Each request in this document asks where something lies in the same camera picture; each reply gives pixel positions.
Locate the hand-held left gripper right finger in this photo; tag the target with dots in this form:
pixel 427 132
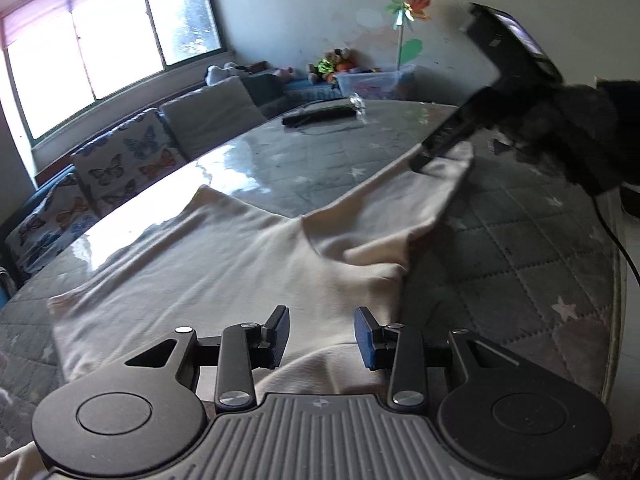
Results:
pixel 364 340

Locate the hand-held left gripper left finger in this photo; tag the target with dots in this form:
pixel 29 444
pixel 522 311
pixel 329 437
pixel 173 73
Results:
pixel 279 337

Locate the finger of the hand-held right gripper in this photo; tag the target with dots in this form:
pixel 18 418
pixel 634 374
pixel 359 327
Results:
pixel 425 157

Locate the cream long-sleeve garment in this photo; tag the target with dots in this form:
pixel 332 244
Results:
pixel 225 260

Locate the clear crumpled plastic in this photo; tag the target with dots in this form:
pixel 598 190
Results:
pixel 359 105

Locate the clear plastic storage box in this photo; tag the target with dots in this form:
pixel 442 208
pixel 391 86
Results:
pixel 375 85

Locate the paper flower pinwheel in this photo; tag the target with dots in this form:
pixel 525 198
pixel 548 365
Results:
pixel 410 5

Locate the black remote control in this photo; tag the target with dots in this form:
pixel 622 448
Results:
pixel 315 116

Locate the plush toy pile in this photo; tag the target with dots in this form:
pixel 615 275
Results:
pixel 330 66

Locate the pink plush toy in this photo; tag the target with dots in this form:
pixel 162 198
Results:
pixel 282 75

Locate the beige cushion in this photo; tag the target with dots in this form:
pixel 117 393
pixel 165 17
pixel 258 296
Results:
pixel 210 120

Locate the white plush toy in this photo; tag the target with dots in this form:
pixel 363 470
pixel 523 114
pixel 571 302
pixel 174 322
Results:
pixel 222 74

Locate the butterfly print cushion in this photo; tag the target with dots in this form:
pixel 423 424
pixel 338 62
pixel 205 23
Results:
pixel 130 165
pixel 50 230

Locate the dark blue sofa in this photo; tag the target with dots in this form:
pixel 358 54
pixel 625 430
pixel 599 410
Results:
pixel 50 186

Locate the large window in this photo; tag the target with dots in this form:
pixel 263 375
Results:
pixel 115 35

